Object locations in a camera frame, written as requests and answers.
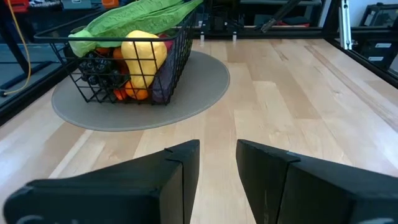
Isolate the grey storage box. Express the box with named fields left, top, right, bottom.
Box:
left=61, top=0, right=93, bottom=10

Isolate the black wire basket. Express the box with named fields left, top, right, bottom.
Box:
left=33, top=11, right=197, bottom=106

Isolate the black desk beam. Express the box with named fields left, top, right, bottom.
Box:
left=260, top=0, right=301, bottom=34

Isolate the black desk leg frame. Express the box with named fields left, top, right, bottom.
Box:
left=0, top=12, right=55, bottom=91

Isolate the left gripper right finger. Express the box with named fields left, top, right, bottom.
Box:
left=235, top=139, right=398, bottom=224

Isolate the orange container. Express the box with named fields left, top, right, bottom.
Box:
left=101, top=0, right=121, bottom=9

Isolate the purple eggplant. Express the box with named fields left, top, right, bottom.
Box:
left=151, top=46, right=183, bottom=105

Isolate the round grey placemat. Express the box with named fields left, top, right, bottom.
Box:
left=51, top=50, right=231, bottom=133

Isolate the red toolbox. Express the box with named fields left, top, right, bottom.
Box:
left=3, top=0, right=30, bottom=13

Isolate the yellow extension cord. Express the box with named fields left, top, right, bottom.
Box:
left=0, top=0, right=32, bottom=96

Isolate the black labelled storage bin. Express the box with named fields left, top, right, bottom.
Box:
left=351, top=39, right=398, bottom=71

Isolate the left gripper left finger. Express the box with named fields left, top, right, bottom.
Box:
left=2, top=139, right=201, bottom=224

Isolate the yellow toy pear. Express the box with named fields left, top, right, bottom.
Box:
left=120, top=30, right=168, bottom=90

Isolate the dark toy grape bunch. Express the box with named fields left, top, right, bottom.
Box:
left=77, top=51, right=131, bottom=90

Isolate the silver aluminium post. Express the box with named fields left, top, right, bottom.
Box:
left=339, top=0, right=353, bottom=50

